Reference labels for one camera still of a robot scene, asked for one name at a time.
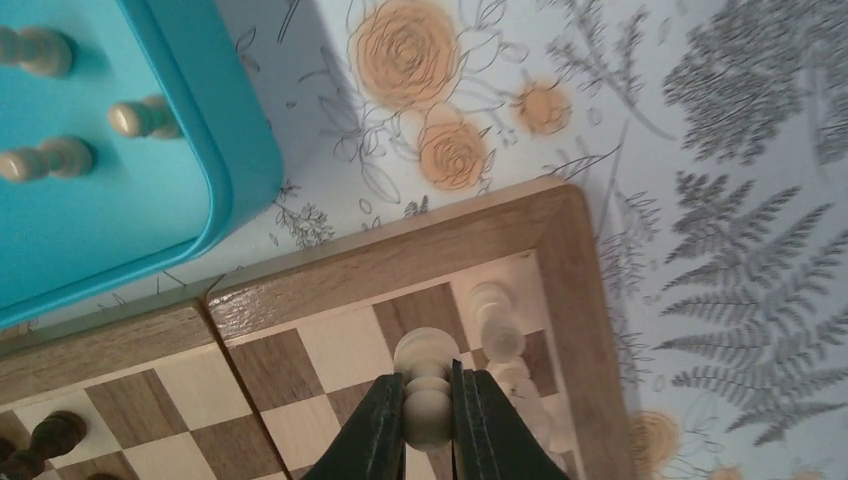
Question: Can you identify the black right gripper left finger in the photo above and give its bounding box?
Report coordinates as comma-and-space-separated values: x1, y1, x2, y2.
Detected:
303, 373, 405, 480

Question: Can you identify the light wooden pawn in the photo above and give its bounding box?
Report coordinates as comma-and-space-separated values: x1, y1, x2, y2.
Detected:
393, 327, 460, 452

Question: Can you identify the floral table mat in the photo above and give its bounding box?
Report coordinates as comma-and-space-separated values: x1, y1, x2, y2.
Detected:
0, 0, 848, 480

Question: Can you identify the dark chess pieces row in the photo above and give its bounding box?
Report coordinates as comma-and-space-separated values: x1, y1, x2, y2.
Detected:
1, 410, 96, 479

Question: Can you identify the wooden chess board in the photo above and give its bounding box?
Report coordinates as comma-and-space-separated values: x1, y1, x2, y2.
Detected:
1, 181, 637, 479

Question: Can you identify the light wooden chess piece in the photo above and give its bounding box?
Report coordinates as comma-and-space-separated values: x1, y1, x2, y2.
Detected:
486, 357, 554, 449
469, 282, 525, 364

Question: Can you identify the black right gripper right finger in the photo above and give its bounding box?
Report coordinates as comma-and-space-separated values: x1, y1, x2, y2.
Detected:
451, 360, 569, 480

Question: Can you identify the teal plastic tray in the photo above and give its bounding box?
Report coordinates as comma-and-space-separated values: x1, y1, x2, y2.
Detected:
1, 1, 284, 327

